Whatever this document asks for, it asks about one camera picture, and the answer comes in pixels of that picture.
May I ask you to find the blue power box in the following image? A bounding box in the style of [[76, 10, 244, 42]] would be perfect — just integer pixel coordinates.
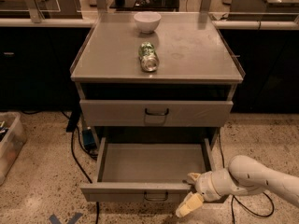
[[82, 129, 96, 150]]

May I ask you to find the blue tape mark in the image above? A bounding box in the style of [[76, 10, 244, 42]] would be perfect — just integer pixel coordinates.
[[48, 212, 84, 224]]

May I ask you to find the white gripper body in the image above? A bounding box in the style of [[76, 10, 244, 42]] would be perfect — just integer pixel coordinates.
[[194, 168, 238, 202]]

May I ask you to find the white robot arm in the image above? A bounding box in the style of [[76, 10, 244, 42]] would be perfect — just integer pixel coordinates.
[[176, 155, 299, 217]]

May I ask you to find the green soda can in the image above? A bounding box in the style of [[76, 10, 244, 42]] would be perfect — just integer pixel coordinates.
[[138, 42, 160, 72]]

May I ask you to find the grey drawer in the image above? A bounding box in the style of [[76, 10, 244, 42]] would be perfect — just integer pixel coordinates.
[[81, 138, 216, 203], [80, 100, 233, 127]]

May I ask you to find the grey top drawer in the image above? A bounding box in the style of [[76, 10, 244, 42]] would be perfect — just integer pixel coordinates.
[[80, 100, 233, 127]]

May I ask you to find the grey drawer cabinet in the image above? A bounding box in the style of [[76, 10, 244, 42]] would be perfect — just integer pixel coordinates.
[[69, 11, 246, 147]]

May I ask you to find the white bowl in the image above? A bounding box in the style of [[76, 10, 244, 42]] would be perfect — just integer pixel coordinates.
[[134, 11, 162, 34]]

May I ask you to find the black cable right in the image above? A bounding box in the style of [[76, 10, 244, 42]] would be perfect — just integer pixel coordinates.
[[217, 131, 276, 224]]

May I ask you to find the black cable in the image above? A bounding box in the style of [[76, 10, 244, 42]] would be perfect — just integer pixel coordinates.
[[60, 110, 101, 224], [217, 131, 276, 224]]

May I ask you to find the black cable left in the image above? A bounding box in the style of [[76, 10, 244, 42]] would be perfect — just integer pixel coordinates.
[[60, 110, 101, 224]]

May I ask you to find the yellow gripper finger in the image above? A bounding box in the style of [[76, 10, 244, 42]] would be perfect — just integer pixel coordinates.
[[176, 192, 204, 217], [187, 173, 201, 185]]

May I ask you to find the clear plastic bin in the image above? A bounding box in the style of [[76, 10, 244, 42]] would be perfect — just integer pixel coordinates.
[[0, 112, 27, 185]]

